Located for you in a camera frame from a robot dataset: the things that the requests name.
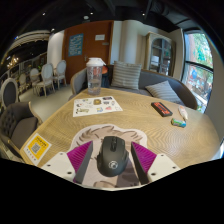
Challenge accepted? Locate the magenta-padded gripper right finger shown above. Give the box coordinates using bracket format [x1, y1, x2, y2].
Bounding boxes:
[130, 141, 181, 185]

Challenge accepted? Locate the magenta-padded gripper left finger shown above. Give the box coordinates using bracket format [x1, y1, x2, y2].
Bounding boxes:
[40, 140, 94, 185]

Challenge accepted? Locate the black computer mouse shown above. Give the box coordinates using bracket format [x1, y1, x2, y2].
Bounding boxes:
[96, 135, 130, 178]

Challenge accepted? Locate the cat-shaped mouse pad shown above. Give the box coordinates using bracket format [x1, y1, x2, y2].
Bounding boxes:
[68, 124, 149, 189]

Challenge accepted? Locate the yellow square card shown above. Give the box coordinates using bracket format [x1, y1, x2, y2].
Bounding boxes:
[23, 132, 53, 166]

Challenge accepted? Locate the green and blue packet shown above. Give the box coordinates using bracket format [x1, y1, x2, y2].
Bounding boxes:
[170, 117, 187, 129]

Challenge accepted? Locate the black and red box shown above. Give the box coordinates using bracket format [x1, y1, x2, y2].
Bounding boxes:
[150, 101, 174, 118]

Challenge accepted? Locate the small white pink tube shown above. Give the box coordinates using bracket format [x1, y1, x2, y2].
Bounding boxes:
[178, 105, 189, 121]

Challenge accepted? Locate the grey tufted armchair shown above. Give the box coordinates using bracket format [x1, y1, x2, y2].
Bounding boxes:
[0, 101, 44, 153]

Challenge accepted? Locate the white sticker sheet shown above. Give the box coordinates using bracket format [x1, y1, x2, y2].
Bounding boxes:
[72, 95, 124, 118]

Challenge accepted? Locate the flat striped cushion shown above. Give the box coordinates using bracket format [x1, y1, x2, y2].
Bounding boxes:
[144, 80, 183, 104]

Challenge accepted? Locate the grey curved sofa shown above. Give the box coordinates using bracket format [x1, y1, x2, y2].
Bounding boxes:
[69, 64, 198, 111]

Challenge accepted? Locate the group of white chairs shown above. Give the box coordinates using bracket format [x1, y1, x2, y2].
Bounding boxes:
[0, 59, 68, 108]

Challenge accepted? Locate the clear shaker bottle white lid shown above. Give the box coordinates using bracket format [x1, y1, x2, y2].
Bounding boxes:
[86, 57, 107, 97]

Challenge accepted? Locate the upright striped cushion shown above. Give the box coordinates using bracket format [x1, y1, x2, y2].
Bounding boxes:
[110, 60, 143, 90]

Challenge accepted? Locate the black bag with orange top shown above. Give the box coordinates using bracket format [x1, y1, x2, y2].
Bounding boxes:
[100, 65, 113, 89]

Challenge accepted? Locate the arched glass-door cabinet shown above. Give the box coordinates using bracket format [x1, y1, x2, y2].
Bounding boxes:
[143, 31, 174, 78]

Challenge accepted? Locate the brown wooden door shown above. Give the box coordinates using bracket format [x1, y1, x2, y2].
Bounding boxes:
[62, 20, 115, 84]

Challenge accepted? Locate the blue poster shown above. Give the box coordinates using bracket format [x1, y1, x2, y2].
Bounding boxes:
[68, 33, 85, 58]

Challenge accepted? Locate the white door sign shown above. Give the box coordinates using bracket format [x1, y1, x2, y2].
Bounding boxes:
[94, 33, 106, 42]

